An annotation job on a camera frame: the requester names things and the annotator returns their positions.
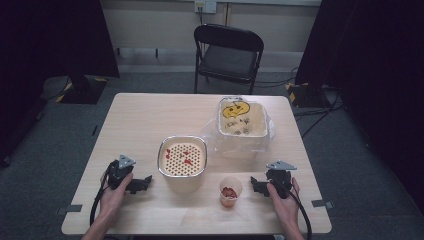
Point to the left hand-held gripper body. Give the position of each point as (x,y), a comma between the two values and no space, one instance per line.
(117,173)

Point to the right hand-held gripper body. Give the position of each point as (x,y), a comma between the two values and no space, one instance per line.
(280,176)

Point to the small cup with red scraps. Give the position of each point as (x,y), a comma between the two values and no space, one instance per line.
(230,193)

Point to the cream bin with perforated strainer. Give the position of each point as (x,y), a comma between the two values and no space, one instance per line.
(182,160)

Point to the person's left hand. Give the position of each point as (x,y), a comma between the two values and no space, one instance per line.
(113,197)

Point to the person's right hand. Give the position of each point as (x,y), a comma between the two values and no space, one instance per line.
(284,205)

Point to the red scraps in strainer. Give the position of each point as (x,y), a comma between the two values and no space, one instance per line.
(185,157)

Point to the grey tape strip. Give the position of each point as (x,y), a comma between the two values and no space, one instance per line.
(70,209)
(322,203)

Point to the black stand base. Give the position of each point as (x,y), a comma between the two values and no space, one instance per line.
(83,90)
(306,95)

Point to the black folding chair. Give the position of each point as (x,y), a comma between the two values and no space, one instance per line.
(230,56)

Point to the dark curtain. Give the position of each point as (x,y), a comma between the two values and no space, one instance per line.
(373,60)
(50,50)

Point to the white wall socket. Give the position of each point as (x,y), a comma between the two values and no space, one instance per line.
(205,6)

